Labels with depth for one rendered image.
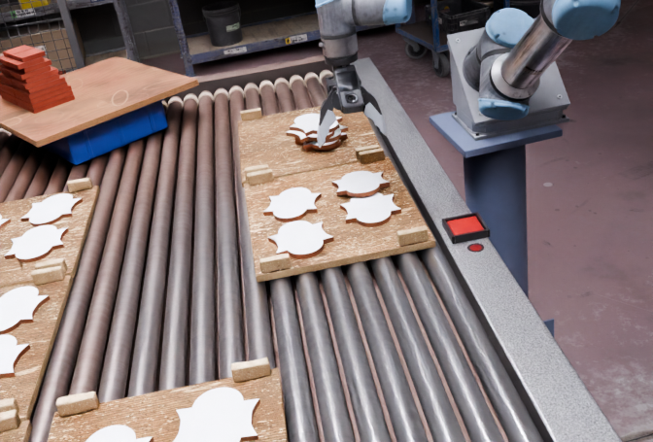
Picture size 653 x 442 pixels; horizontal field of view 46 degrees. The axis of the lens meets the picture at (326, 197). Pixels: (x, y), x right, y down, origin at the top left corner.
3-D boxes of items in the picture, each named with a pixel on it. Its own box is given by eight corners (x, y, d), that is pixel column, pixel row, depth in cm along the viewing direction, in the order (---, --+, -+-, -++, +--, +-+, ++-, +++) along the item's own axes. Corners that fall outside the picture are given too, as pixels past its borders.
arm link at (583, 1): (520, 76, 191) (633, -58, 139) (518, 130, 186) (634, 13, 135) (473, 67, 190) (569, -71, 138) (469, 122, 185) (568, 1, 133)
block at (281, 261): (292, 263, 147) (289, 252, 145) (292, 268, 145) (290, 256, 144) (260, 269, 146) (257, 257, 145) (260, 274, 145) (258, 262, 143)
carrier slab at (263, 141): (359, 104, 221) (358, 99, 220) (386, 161, 184) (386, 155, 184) (238, 125, 219) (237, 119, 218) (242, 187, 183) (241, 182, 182)
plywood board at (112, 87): (117, 61, 259) (116, 55, 258) (198, 85, 224) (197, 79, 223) (-29, 112, 231) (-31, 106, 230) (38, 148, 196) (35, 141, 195)
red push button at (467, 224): (475, 221, 155) (475, 215, 154) (485, 235, 150) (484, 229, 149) (446, 226, 155) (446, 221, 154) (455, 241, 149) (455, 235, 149)
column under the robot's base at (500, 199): (530, 322, 268) (526, 87, 228) (586, 392, 235) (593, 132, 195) (427, 349, 263) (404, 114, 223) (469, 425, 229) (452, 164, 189)
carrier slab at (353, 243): (389, 161, 184) (388, 155, 183) (435, 247, 148) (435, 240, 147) (245, 189, 182) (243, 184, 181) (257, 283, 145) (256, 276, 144)
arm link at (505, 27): (524, 33, 194) (540, 4, 182) (522, 81, 190) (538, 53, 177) (477, 27, 194) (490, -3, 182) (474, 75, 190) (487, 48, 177)
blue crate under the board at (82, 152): (120, 108, 246) (113, 79, 242) (171, 127, 225) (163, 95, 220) (29, 143, 229) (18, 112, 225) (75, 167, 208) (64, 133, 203)
